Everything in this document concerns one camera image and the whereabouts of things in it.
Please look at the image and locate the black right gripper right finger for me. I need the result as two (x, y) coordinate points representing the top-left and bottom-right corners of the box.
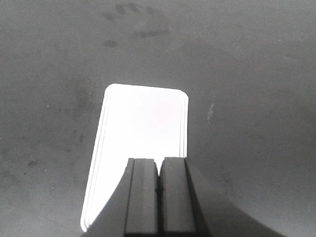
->
(160, 158), (196, 234)

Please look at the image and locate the silver metal tray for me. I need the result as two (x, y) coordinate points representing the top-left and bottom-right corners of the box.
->
(80, 83), (189, 232)

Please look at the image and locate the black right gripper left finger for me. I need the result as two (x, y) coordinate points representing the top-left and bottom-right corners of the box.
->
(125, 159), (158, 235)

